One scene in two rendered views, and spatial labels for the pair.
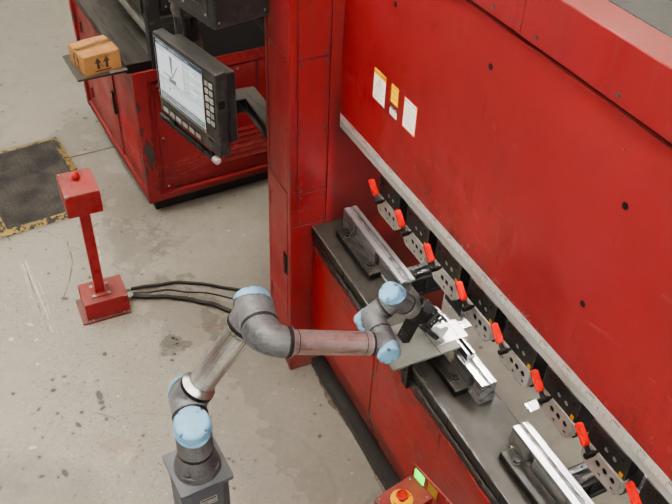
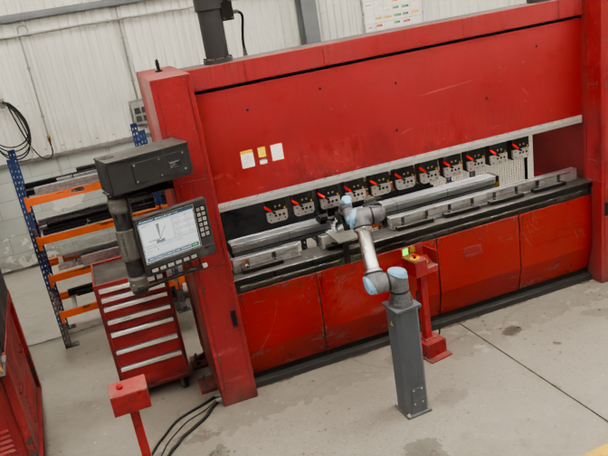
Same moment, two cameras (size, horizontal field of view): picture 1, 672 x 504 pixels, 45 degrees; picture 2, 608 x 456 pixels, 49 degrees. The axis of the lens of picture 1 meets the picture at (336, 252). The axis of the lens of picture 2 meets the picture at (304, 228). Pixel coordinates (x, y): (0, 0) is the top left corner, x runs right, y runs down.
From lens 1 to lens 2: 4.34 m
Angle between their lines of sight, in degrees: 69
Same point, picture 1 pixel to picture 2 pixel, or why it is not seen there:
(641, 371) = (424, 126)
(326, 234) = (241, 277)
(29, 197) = not seen: outside the picture
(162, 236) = not seen: outside the picture
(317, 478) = (343, 379)
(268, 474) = (339, 396)
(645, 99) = (389, 45)
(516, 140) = (344, 103)
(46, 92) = not seen: outside the picture
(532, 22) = (337, 56)
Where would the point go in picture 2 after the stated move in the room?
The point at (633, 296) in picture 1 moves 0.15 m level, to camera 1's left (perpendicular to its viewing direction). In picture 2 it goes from (411, 107) to (411, 110)
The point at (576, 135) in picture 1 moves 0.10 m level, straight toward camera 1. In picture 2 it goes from (368, 79) to (382, 77)
